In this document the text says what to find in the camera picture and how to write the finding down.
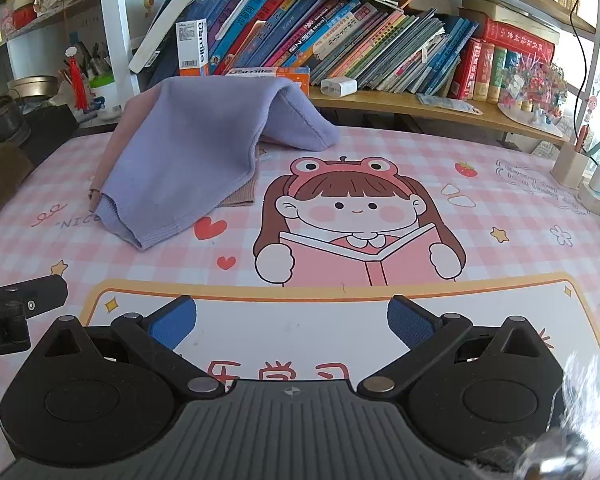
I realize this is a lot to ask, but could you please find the red hardcover dictionary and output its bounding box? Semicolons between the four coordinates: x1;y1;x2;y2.
482;17;556;63

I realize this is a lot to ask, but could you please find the beige book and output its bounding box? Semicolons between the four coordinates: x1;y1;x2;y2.
459;0;561;43

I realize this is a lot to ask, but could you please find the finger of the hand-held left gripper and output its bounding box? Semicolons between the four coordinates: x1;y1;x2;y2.
0;275;69;319

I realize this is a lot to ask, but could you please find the colourful flower bouquet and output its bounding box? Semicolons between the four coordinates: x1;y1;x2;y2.
497;52;571;128

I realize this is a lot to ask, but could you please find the brown cloth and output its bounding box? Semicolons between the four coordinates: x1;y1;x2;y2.
0;141;35;231

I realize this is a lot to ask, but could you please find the brown leather shoe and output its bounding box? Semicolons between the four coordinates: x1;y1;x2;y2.
0;95;31;153

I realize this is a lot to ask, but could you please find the blue leaflet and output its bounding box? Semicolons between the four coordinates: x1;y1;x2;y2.
417;92;483;116

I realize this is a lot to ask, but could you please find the red tassel ornament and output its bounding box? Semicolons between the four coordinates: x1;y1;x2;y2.
62;46;90;111

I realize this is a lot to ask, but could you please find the cluster of pens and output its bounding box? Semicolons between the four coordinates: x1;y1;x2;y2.
72;41;112;80

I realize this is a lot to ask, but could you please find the long white orange box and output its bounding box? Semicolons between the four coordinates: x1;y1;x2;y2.
224;66;312;95

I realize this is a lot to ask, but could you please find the thick white-edged paperback book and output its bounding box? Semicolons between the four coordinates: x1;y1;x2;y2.
129;0;197;73

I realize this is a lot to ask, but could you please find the black cable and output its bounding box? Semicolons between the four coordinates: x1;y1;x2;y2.
569;0;587;131

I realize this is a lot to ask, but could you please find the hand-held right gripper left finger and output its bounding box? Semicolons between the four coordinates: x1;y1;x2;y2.
30;295;226;398

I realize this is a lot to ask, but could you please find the round gold tin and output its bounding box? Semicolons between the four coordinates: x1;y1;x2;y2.
7;76;58;103

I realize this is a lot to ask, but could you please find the black box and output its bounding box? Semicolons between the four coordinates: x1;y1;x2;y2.
17;107;80;166

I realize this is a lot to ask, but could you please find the purple and pink sweater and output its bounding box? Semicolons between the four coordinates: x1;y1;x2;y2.
89;77;340;252

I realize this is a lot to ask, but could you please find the white jar with green lid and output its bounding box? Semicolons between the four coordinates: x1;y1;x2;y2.
89;74;123;120

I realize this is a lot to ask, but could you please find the white bookshelf with wooden boards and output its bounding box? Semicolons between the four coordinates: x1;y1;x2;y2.
0;0;600;148

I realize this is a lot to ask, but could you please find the pink checked printed desk mat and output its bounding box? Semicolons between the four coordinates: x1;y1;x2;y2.
0;125;600;480

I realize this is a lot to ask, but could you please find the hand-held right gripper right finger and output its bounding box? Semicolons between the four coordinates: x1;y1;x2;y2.
356;295;556;401

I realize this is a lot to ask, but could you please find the row of colourful books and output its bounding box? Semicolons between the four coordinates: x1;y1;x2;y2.
130;0;523;103

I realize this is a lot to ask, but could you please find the upright white orange box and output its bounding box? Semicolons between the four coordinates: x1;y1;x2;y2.
176;19;210;77

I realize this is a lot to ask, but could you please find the white power strip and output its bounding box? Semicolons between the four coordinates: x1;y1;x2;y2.
577;180;600;218

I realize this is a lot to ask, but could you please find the white charger adapter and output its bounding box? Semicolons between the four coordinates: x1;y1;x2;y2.
321;76;358;97

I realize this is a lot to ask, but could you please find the beige pen holder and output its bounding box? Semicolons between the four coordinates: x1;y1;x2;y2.
550;135;600;189

